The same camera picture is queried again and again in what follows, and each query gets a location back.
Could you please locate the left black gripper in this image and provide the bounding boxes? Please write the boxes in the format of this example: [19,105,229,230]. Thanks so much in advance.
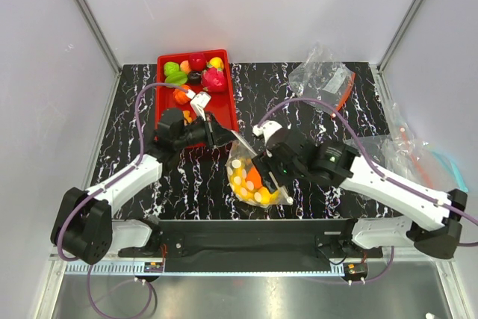
[174,111,238,150]

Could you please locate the yellow toy banana bunch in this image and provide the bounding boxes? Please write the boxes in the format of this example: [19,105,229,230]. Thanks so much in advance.
[230,159,255,202]

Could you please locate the orange toy orange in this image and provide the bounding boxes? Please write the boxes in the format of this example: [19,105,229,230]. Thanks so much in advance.
[246,167,262,190]

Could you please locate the polka dot zip bag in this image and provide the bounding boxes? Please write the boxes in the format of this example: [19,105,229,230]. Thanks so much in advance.
[226,131,293,208]

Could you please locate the yellow toy mango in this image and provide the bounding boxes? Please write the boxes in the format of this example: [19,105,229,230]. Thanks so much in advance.
[254,187,279,206]

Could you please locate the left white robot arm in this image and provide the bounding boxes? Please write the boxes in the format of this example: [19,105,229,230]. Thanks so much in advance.
[51,108,236,264]

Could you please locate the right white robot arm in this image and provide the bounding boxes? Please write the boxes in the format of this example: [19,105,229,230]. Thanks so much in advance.
[252,121,468,260]

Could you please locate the clear bag orange zipper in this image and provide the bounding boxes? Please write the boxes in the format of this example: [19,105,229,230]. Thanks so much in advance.
[288,42,356,118]

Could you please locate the red plastic tray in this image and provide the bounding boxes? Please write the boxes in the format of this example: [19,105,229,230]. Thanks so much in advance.
[155,49,238,131]

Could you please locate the orange toy ginger root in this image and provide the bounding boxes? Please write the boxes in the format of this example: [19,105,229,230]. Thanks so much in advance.
[182,111,193,124]

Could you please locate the pink toy dragon fruit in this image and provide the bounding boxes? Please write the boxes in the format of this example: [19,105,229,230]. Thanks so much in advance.
[201,67,228,93]

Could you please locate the orange toy pumpkin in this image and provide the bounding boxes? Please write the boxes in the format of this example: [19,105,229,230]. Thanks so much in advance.
[173,85,191,105]

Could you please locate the dark purple toy mangosteen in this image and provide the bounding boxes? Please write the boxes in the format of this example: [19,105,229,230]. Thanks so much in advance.
[187,71,202,85]

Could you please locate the green toy starfruit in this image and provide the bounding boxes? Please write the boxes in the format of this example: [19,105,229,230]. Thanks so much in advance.
[164,71,188,86]

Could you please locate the yellow toy lemon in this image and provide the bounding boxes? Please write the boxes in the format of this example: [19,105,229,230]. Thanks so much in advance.
[208,57,225,71]

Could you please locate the peach toy fruit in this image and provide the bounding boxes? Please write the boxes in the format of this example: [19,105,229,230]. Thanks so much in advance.
[180,60,191,74]

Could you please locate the dark red toy apple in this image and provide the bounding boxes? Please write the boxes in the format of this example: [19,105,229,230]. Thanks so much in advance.
[188,52,207,72]

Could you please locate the green toy pepper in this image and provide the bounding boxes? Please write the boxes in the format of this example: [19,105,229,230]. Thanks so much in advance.
[163,61,180,77]

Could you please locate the clear bags blue red zippers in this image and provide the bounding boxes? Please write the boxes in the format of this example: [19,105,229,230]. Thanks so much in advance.
[359,103,468,193]

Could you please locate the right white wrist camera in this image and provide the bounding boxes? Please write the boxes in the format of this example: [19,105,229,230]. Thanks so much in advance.
[252,120,288,146]

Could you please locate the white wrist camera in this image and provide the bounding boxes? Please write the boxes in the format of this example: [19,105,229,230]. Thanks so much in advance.
[252,120,288,146]
[190,92,211,120]

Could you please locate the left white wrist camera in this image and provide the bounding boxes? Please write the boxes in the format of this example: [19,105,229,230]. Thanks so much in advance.
[190,92,211,120]

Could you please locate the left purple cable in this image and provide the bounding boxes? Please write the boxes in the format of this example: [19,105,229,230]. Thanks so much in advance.
[55,82,195,315]

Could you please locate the purple cable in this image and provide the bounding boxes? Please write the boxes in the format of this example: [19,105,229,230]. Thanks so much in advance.
[55,82,195,315]
[257,97,478,290]

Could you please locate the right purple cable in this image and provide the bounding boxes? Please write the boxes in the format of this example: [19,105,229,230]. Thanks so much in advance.
[257,97,478,290]

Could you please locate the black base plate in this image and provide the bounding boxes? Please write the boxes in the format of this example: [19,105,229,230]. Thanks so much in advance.
[119,219,382,275]

